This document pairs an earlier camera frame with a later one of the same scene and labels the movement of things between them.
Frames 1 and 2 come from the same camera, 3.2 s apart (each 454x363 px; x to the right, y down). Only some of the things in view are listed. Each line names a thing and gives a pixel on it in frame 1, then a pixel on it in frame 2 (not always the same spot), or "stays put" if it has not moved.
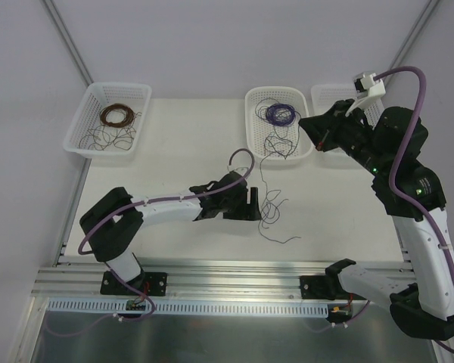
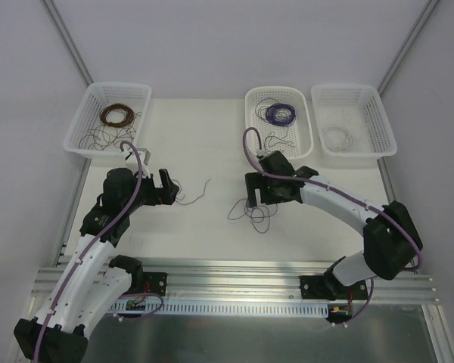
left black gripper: x=239 y=204 -> x=160 y=190
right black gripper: x=334 y=126 -> x=255 y=181
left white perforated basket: x=111 y=122 stays put
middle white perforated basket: x=272 y=144 stays put
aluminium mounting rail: x=79 y=279 stays put
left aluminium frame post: x=68 y=41 stays put
